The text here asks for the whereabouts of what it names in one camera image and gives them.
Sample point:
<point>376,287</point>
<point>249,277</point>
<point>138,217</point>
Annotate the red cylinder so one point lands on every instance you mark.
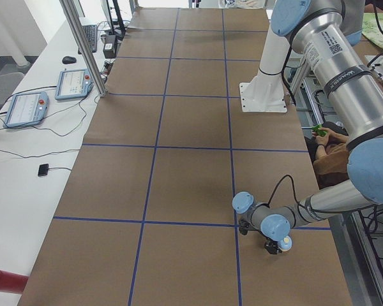
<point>12,282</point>

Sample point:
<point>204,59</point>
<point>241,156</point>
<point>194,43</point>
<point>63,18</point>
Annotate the black power adapter box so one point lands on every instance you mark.
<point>109,46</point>

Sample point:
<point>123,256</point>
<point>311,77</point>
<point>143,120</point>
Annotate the green handheld controller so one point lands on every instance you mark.
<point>317,130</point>

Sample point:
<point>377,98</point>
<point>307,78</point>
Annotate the near teach pendant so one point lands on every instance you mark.
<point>26,109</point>

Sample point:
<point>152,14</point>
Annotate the blue call bell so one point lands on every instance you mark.
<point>285,244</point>

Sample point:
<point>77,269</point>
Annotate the teach pendant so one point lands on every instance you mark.
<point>73,84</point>
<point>26,109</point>

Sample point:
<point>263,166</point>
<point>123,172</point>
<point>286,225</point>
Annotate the small black puck device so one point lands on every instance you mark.
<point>43,170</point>

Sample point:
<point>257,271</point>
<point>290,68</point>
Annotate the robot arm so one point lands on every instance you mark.
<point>324,33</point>

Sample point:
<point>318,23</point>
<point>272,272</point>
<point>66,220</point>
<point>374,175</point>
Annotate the black computer mouse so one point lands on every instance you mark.
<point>69,60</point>

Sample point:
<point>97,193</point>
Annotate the seated person brown shirt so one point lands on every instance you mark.
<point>329,155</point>

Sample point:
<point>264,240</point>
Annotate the far teach pendant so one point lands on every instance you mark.
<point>73,84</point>

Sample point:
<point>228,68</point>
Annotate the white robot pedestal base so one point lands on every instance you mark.
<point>265,93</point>

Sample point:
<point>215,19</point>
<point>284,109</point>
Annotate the aluminium frame post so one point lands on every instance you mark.
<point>73,19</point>

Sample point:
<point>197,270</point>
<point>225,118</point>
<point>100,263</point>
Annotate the black keyboard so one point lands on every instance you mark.
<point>91,34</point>

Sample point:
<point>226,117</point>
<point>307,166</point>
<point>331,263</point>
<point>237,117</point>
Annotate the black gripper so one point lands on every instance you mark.
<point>270,246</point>

